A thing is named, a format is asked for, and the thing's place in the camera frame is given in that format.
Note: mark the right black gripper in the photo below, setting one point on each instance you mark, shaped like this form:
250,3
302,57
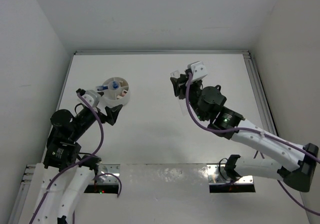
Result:
183,79

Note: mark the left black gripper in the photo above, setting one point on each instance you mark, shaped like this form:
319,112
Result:
112,112

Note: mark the clear plastic ruler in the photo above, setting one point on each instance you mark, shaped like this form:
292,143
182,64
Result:
181,101

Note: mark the small blue-capped glue bottle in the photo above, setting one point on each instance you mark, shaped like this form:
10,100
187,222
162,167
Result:
114,85

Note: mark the clear blue pen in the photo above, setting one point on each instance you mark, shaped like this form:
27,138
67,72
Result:
102,87

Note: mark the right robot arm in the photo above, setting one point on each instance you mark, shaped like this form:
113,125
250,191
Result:
291,163

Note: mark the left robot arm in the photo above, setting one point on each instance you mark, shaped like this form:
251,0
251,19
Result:
66,175

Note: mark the white round compartment organizer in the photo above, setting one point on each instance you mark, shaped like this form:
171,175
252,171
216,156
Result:
110,97

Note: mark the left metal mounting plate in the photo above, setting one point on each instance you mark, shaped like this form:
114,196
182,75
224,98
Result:
107,181

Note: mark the metal mounting plate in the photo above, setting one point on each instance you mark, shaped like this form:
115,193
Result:
219,183
107,181

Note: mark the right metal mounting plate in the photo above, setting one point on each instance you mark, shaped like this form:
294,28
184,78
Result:
219,183

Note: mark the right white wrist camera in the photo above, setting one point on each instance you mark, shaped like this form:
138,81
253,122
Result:
198,70

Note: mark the aluminium frame rail right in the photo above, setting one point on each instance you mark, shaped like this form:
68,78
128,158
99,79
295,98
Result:
263,106

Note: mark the aluminium frame rail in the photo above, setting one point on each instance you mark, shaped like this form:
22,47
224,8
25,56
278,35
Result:
263,106
22,194

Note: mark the aluminium frame rail left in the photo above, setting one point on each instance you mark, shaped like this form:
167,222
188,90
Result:
22,194

